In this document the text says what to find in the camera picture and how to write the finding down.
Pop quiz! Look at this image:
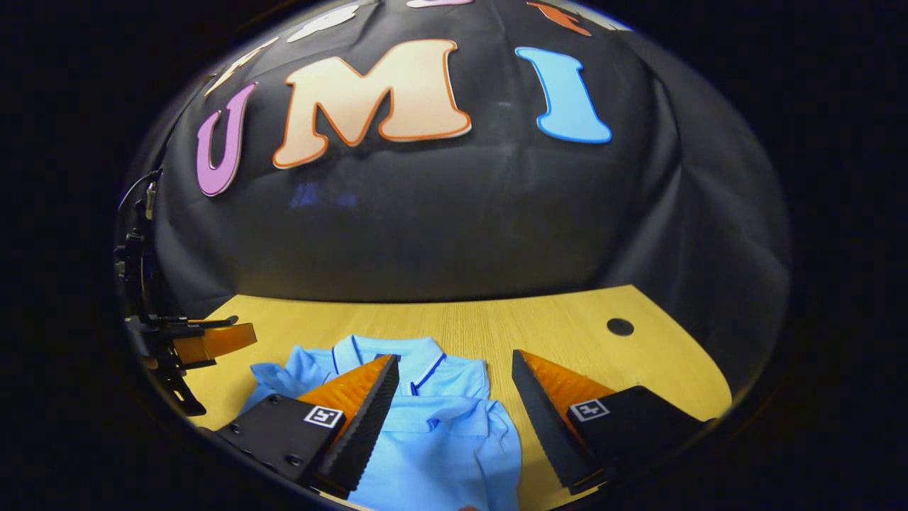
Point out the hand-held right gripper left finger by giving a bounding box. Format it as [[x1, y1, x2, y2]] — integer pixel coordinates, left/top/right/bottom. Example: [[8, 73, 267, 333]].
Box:
[[213, 353, 401, 499]]

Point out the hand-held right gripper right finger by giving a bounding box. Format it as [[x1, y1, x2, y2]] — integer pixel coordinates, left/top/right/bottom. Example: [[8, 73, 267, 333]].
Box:
[[511, 349, 710, 495]]

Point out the light blue T-shirt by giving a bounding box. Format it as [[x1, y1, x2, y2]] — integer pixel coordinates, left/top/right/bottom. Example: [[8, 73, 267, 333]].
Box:
[[241, 335, 522, 511]]

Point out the black backdrop cloth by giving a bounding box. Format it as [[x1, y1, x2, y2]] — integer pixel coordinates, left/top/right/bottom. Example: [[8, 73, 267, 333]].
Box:
[[117, 0, 792, 398]]

